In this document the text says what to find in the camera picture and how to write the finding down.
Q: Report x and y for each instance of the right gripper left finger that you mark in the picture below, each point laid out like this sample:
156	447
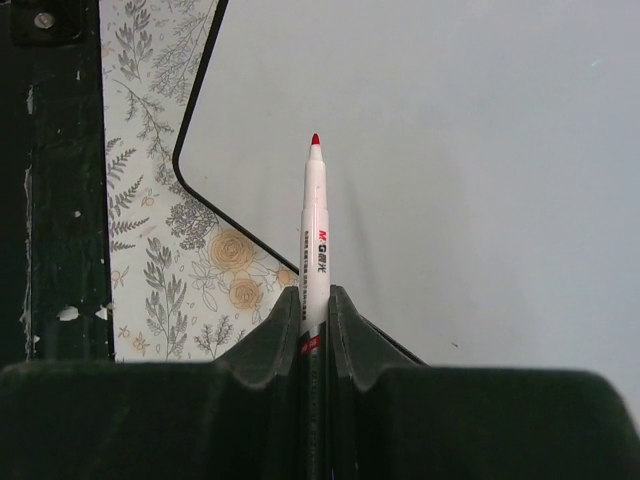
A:
232	418

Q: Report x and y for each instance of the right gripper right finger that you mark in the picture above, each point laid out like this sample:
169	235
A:
394	417

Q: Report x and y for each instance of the white marker pen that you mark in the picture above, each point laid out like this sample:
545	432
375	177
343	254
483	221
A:
314	270

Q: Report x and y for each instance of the white board with black frame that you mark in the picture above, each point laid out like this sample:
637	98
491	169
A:
482	166

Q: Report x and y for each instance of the floral patterned table mat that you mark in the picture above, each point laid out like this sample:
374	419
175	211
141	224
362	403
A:
186	285

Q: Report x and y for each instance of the black front mounting rail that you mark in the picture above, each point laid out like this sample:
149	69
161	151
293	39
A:
55	287

